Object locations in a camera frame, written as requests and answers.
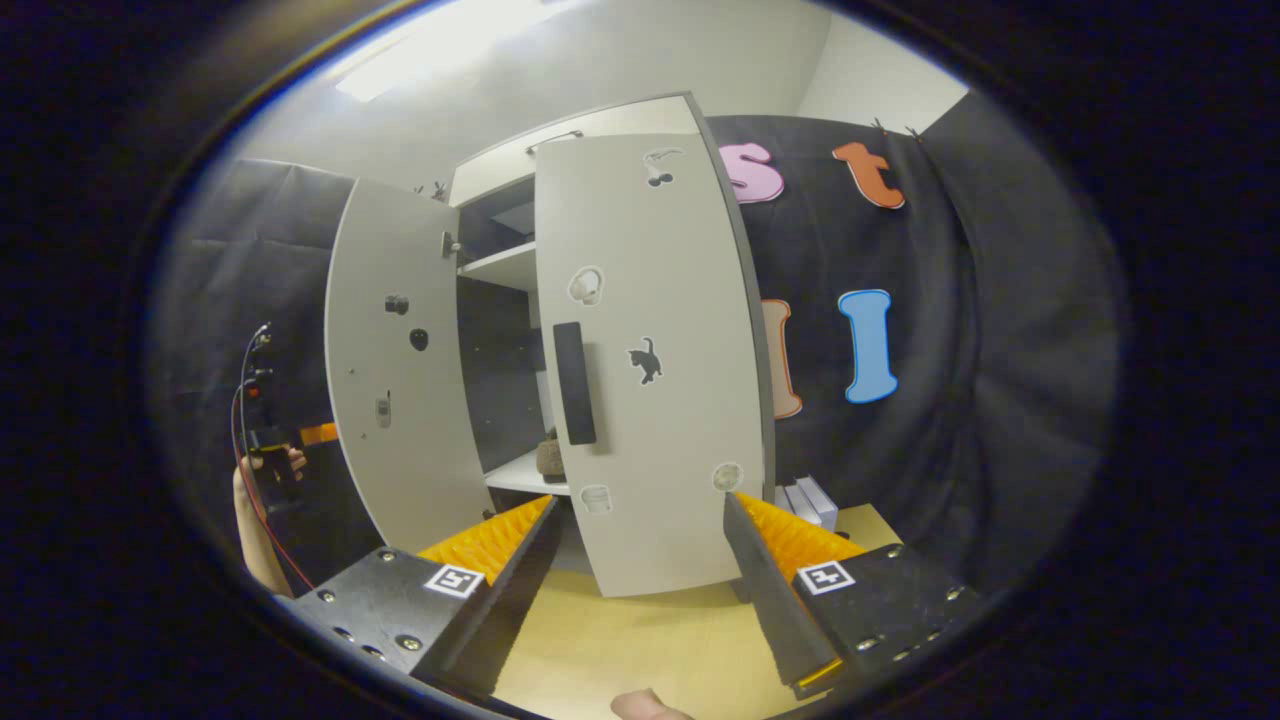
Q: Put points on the brown fuzzy shoe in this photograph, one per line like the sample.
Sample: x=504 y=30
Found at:
x=550 y=455

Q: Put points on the white shoe cabinet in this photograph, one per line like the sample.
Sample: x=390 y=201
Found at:
x=500 y=350

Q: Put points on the white door with apple sticker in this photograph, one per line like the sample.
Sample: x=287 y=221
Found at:
x=400 y=450

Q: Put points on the black backdrop cloth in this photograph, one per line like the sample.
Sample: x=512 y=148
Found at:
x=250 y=260
x=1000 y=350

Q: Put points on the white cabinet shelf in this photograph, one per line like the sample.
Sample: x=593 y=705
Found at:
x=505 y=265

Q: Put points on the white door with cat sticker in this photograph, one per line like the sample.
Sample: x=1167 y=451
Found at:
x=680 y=430

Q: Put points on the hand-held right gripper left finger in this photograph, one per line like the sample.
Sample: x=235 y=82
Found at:
x=515 y=600

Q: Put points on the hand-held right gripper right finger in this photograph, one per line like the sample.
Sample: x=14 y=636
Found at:
x=770 y=600

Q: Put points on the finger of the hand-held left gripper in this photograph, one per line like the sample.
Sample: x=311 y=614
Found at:
x=320 y=434

